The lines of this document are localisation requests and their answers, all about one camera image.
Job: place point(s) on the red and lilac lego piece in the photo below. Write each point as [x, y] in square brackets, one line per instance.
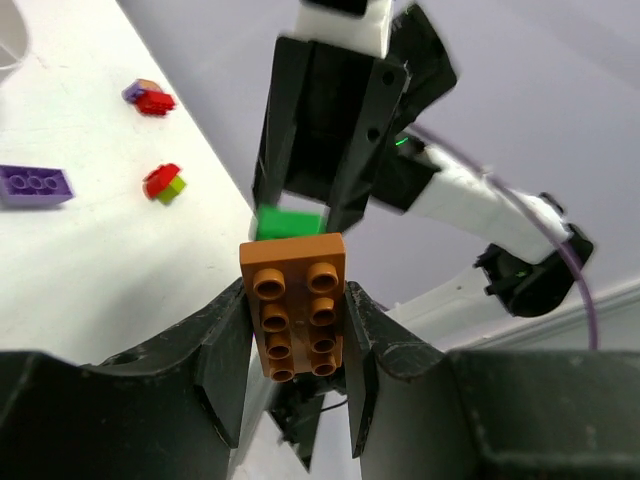
[148, 98]

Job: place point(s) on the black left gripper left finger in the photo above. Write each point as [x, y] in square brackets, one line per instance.
[168, 408]

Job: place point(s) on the purple lego plate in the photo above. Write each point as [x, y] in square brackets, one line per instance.
[23, 186]

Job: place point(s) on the green lego brick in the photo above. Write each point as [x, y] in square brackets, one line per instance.
[275, 223]

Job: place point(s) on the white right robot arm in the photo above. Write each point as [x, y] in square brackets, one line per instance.
[534, 256]

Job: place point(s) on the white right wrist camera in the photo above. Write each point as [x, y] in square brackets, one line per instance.
[368, 34]

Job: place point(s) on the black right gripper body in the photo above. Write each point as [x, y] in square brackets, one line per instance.
[355, 76]

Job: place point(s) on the aluminium table edge rail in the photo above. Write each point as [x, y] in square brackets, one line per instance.
[618, 324]

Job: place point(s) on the orange lego plate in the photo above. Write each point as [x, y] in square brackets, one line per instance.
[295, 288]

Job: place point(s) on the white round divided container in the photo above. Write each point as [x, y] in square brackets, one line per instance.
[15, 39]

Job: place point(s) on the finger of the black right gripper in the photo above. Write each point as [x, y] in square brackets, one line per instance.
[358, 169]
[278, 166]

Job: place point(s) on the red cap lime lego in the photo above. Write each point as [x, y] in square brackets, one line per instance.
[164, 183]

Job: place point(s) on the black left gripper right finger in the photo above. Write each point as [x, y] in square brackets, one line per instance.
[418, 413]

